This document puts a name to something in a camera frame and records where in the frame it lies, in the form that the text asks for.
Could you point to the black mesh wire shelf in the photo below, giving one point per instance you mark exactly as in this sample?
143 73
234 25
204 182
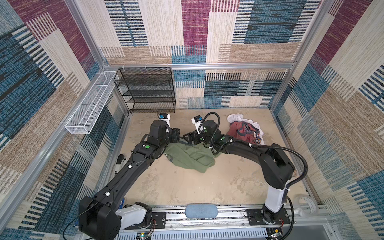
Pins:
147 90

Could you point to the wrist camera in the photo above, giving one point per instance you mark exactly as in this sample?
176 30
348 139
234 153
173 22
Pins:
198 121
165 117

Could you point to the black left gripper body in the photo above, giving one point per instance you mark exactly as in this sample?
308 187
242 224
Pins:
173 136

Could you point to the clear tape roll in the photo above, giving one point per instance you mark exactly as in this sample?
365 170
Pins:
305 206

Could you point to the white wire wall basket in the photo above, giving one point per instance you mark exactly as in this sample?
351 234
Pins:
89 110

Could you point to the small black handheld device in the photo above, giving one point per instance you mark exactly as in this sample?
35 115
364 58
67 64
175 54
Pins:
121 158

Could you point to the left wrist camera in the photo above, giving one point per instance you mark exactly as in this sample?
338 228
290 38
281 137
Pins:
165 117

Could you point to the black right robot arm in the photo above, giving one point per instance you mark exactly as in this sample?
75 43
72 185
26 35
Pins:
277 168

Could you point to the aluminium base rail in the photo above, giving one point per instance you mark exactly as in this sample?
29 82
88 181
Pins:
237 222

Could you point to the maroon red cloth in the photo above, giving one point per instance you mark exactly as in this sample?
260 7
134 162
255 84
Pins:
245 132

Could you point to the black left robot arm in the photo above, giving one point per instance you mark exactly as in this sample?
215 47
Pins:
100 216

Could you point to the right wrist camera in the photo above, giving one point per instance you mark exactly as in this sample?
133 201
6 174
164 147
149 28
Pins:
198 121

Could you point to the grey oval pad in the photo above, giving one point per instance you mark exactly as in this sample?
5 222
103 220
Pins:
201 211

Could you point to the white cloth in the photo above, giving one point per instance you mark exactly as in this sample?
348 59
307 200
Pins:
239 118

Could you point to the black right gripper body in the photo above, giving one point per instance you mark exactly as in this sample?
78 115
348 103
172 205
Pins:
197 138

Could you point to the olive green cloth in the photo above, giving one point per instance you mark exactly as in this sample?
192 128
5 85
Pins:
192 157

